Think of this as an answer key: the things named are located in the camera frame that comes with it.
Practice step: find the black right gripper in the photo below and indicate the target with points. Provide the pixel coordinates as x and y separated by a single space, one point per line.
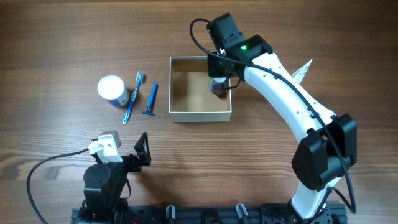
218 70

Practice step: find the white cardboard box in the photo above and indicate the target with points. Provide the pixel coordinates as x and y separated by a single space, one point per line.
190 98

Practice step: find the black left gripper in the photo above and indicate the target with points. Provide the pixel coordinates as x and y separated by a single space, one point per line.
135 159

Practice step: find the white tube with print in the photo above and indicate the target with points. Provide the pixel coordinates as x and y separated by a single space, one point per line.
299 75

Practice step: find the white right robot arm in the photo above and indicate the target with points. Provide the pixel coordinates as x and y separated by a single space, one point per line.
327 143

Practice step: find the clear spray bottle dark liquid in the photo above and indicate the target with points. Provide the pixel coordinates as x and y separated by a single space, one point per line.
217 85

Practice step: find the blue disposable razor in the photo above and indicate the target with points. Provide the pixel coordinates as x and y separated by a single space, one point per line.
150 105

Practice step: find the blue white toothbrush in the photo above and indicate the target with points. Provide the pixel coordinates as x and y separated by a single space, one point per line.
139 80

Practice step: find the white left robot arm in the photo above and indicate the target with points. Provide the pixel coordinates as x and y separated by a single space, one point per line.
105 180

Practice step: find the white round jar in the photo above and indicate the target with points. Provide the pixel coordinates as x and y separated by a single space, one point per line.
113 90

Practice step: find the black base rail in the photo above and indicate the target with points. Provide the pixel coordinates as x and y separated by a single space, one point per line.
266 213

